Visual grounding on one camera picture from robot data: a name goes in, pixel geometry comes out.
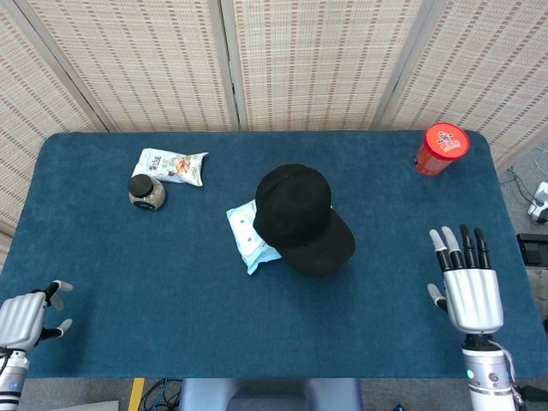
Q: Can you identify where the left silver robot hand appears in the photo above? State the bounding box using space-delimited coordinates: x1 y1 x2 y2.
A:
0 280 74 352

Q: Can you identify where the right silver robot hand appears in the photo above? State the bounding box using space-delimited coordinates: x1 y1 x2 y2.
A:
426 223 505 335

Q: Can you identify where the black baseball cap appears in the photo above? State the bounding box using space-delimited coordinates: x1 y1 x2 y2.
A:
252 163 357 277

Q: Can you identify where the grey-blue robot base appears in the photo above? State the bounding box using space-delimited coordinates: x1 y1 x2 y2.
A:
178 378 363 411

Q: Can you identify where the black flat box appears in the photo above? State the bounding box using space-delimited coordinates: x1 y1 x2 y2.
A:
516 233 548 265

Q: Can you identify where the grey flat board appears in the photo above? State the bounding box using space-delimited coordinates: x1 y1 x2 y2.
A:
16 400 120 411

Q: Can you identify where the white power adapter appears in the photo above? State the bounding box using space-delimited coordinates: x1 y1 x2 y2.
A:
527 182 548 223

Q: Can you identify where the yellow floor tape strip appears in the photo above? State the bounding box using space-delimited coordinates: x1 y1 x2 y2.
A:
128 378 146 411

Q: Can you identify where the orange cup with red lid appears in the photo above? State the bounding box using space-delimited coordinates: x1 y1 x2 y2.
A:
414 122 471 177

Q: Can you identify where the blue table cloth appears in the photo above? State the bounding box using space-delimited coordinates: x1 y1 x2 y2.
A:
0 130 548 380

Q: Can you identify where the glass jar with black lid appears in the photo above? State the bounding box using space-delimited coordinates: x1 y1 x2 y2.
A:
128 174 167 211

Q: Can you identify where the white snack bag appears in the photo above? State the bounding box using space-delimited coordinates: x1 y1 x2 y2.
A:
131 147 210 188

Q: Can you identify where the light blue wet wipes pack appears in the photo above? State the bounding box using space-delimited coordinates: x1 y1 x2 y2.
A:
225 200 283 276

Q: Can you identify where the thin right arm cable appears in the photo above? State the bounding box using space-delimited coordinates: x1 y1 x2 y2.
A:
498 342 527 406

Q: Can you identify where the grey floor cable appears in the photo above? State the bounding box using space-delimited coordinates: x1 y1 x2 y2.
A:
507 145 548 202

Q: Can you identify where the floor cable bundle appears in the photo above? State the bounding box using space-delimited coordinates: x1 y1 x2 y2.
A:
140 378 185 411

